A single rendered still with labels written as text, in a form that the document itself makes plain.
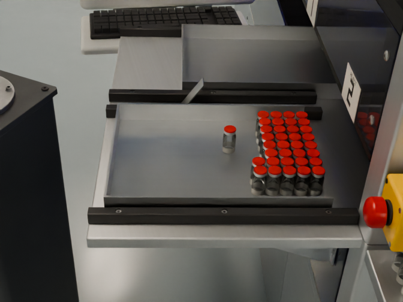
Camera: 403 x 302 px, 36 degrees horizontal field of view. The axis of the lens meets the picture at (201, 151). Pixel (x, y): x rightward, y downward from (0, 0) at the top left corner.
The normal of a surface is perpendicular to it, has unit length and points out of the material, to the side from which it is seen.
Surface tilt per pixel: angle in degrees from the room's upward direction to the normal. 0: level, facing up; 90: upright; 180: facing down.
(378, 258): 0
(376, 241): 90
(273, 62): 0
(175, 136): 0
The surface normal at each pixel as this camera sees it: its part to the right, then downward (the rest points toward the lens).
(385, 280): 0.04, -0.80
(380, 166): -1.00, 0.00
